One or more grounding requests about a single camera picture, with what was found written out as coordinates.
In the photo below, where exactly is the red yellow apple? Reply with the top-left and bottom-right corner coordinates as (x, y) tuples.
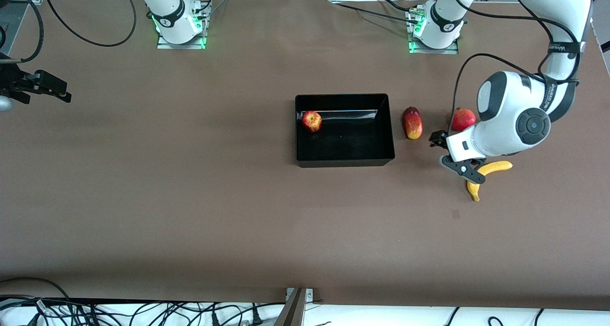
(302, 111), (323, 133)

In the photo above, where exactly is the yellow banana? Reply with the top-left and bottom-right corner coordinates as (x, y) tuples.
(467, 161), (513, 202)

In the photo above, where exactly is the small metal bracket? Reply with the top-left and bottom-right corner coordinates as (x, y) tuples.
(285, 288), (314, 302)

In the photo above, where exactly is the red pomegranate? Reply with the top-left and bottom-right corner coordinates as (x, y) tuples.
(451, 107), (477, 132)

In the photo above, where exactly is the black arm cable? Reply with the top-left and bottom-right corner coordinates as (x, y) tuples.
(448, 0), (584, 133)
(14, 0), (137, 63)

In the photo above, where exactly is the dark grey camera beam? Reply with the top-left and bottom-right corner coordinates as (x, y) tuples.
(274, 288), (305, 326)

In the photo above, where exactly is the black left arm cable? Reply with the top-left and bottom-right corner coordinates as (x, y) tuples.
(448, 0), (584, 133)

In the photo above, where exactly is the black rectangular plastic box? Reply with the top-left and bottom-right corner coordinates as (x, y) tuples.
(295, 93), (396, 168)

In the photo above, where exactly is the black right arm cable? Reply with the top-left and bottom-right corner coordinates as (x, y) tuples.
(14, 0), (137, 63)

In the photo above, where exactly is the red yellow mango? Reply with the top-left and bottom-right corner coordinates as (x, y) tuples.
(402, 106), (424, 140)

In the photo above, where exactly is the black cable on table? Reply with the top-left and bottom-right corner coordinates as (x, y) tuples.
(329, 0), (422, 24)

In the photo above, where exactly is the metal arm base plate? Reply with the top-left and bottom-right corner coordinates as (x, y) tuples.
(408, 40), (459, 55)
(156, 34), (207, 50)

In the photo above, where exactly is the black floor cable bundle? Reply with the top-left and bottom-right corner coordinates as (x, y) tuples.
(0, 277), (267, 326)

